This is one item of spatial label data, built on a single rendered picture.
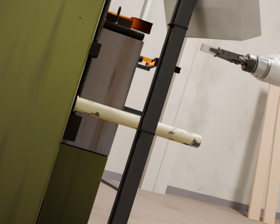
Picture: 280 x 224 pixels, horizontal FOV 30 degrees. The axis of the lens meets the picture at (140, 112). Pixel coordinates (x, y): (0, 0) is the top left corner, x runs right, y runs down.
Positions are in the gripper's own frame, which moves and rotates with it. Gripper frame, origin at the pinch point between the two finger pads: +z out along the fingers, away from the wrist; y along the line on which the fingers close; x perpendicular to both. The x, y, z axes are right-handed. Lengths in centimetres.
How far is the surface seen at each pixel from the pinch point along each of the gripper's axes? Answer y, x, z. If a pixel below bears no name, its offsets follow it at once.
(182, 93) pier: 308, 5, -75
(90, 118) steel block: -16, -41, 40
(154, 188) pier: 309, -96, -77
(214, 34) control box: -61, -7, 17
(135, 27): -0.6, -1.5, 31.8
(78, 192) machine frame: -16, -68, 36
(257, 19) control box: -69, 0, 9
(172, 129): -39, -36, 15
